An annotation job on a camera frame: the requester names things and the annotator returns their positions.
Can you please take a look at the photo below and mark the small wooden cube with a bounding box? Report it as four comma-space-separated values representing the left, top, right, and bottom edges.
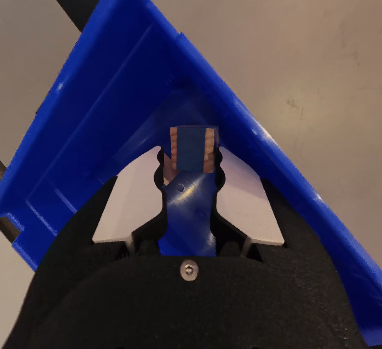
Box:
164, 126, 219, 185

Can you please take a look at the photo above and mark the blue plastic bin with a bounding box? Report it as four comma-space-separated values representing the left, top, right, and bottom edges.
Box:
0, 0, 382, 346

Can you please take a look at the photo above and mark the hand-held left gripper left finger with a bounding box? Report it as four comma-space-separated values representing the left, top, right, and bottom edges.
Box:
92, 145, 168, 255

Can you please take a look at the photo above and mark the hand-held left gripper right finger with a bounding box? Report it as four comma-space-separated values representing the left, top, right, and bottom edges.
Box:
210, 146, 285, 257

